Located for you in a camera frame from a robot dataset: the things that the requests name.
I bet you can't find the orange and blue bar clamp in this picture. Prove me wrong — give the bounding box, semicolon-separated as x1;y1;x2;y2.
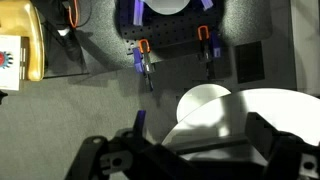
132;38;157;92
196;25;223;64

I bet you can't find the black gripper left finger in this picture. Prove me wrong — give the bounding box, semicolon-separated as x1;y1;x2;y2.
64;128;198;180

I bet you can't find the black rectangular floor mat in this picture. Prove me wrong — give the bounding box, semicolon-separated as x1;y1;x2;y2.
234;41;266;84

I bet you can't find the black perforated mounting board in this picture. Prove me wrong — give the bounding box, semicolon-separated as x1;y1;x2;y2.
119;0;225;52

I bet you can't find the yellow wooden chair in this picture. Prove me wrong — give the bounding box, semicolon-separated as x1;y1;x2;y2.
0;0;46;83

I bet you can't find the white box with red gear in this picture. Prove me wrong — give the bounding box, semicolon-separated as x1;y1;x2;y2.
0;34;22;92

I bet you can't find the blue plastic piece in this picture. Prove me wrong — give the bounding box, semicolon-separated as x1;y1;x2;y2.
133;109;148;134

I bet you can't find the white round table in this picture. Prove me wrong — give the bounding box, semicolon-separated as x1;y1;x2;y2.
161;83;320;162

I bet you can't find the black stand foot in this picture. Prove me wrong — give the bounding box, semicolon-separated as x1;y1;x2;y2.
56;27;82;62

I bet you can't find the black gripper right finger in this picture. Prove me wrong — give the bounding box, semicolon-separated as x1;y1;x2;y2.
245;111;320;180

